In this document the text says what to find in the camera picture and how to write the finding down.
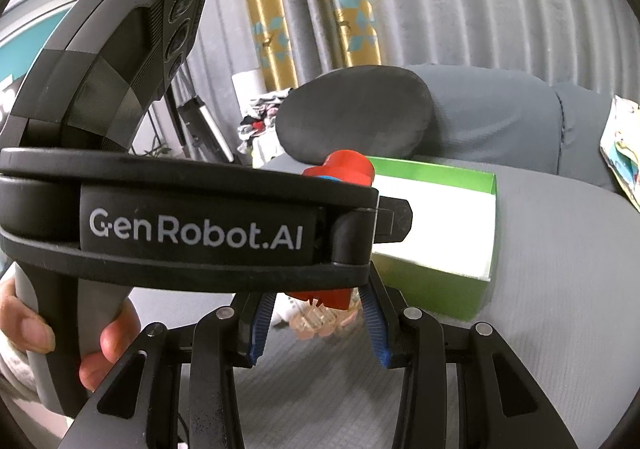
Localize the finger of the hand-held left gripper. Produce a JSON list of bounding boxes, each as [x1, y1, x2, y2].
[[375, 196, 414, 245]]

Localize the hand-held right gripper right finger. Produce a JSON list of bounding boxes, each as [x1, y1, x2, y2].
[[356, 271, 582, 449]]

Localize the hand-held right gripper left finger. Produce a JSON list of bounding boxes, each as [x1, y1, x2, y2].
[[59, 291, 279, 449]]

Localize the small white squeeze bottle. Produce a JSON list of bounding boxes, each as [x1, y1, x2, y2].
[[272, 296, 296, 330]]

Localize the orange translucent hair clip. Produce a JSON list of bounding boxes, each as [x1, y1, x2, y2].
[[290, 301, 363, 341]]

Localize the green cardboard box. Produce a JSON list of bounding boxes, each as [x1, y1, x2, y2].
[[367, 156, 498, 321]]

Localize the red bottle blue label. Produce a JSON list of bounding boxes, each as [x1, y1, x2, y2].
[[287, 149, 376, 311]]

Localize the person's left hand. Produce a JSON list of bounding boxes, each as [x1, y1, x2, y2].
[[0, 279, 142, 392]]

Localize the pile of clothes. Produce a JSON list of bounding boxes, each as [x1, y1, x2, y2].
[[236, 88, 293, 169]]

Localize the black round cushion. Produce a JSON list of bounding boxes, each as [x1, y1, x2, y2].
[[275, 64, 436, 165]]

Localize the white paper roll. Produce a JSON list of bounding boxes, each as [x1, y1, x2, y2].
[[232, 72, 265, 102]]

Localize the gray sofa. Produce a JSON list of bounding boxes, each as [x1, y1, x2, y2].
[[120, 64, 640, 449]]

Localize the gray curtain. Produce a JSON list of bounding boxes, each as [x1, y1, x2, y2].
[[150, 0, 640, 110]]

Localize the pastel cartoon printed cloth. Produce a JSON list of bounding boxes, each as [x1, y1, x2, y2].
[[599, 96, 640, 210]]

